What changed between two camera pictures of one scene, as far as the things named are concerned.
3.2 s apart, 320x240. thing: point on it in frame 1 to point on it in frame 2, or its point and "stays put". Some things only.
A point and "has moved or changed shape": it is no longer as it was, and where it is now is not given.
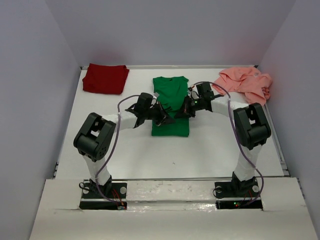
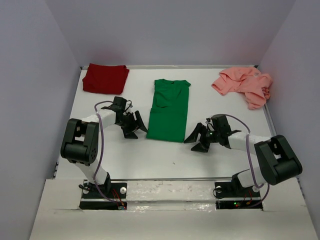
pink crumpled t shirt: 256,85 stays put
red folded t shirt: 105,78 stays put
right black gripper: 187,111 to 193,137
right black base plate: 228,196 stays put
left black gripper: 163,117 to 131,135
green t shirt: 171,92 has moved or changed shape
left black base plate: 115,198 stays put
